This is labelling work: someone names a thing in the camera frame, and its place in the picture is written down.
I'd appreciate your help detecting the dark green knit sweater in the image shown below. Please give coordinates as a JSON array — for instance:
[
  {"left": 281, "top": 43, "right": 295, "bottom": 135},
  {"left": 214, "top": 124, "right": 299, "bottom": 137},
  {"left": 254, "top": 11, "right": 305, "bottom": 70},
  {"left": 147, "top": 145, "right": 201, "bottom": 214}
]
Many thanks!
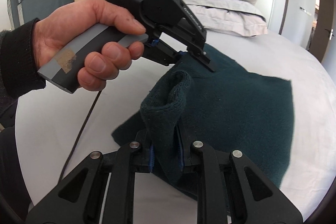
[{"left": 112, "top": 45, "right": 294, "bottom": 198}]

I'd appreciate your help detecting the black sleeve left forearm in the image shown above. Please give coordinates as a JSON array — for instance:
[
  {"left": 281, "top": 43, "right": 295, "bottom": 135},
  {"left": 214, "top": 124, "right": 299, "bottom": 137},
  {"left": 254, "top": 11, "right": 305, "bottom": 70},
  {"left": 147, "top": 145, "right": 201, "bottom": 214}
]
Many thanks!
[{"left": 0, "top": 17, "right": 47, "bottom": 98}]

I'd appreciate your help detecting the person's left hand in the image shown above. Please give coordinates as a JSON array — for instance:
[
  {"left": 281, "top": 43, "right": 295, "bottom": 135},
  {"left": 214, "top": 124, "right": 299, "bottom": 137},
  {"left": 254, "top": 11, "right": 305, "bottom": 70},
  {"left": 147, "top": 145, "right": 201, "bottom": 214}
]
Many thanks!
[{"left": 33, "top": 0, "right": 146, "bottom": 92}]

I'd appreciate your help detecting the folded grey blue duvet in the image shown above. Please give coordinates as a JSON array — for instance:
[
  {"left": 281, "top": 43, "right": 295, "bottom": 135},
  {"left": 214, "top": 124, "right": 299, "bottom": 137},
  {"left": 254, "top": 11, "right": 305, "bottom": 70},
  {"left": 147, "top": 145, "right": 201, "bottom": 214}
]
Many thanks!
[{"left": 183, "top": 0, "right": 268, "bottom": 37}]

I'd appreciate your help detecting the white bed sheet mattress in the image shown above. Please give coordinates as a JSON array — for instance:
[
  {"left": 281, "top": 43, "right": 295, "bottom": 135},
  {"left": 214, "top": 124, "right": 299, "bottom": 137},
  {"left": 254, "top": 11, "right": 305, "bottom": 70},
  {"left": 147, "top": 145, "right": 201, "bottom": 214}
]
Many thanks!
[{"left": 15, "top": 31, "right": 335, "bottom": 223}]

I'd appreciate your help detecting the brown wooden door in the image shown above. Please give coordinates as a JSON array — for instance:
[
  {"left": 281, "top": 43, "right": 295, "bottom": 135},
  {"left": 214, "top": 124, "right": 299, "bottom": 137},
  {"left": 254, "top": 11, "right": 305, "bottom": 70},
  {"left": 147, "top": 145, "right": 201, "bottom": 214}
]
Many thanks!
[{"left": 309, "top": 0, "right": 335, "bottom": 63}]

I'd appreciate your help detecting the black cable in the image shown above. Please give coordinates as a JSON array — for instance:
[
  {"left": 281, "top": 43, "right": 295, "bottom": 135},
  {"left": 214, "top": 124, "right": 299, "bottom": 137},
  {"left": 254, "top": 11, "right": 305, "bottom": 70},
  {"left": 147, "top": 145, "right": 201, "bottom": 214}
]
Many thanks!
[{"left": 57, "top": 90, "right": 104, "bottom": 184}]

